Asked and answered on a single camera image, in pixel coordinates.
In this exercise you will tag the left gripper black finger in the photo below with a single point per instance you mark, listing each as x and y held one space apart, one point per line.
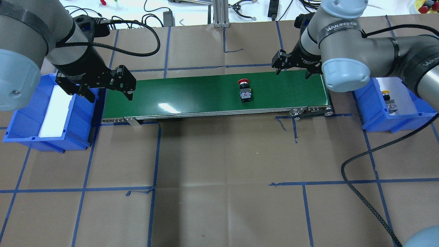
120 79
84 91

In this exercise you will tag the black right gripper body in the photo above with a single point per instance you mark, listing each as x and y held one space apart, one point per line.
303 57

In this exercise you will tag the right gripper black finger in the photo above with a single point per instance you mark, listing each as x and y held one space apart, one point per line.
282 60
310 72

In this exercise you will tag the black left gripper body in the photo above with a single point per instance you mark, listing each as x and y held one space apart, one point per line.
79 61

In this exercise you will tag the red push button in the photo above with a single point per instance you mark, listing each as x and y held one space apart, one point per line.
245 90

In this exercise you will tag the yellow push button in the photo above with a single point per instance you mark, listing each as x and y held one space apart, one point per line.
390 103

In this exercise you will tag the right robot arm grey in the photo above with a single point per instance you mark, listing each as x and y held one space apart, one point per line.
334 45

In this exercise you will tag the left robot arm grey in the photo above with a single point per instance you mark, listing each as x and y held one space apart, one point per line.
34 30

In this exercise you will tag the yellow plate of buttons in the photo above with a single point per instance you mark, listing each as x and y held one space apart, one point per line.
426 6

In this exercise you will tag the blue bin source side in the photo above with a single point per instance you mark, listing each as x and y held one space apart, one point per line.
25 123

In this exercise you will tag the green conveyor belt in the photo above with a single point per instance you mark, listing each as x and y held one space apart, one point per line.
219 95

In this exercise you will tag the white foam pad source bin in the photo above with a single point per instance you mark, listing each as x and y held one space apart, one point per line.
56 114

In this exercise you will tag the reacher grabber tool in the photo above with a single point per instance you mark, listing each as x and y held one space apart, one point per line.
236 7

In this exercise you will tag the black power adapter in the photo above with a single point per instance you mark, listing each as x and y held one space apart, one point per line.
168 19

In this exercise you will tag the blue bin destination side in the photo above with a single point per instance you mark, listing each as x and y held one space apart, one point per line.
376 116

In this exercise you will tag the white foam pad destination bin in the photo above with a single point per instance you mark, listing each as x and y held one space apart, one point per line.
399 93

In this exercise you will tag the aluminium frame post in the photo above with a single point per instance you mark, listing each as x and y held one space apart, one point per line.
220 14

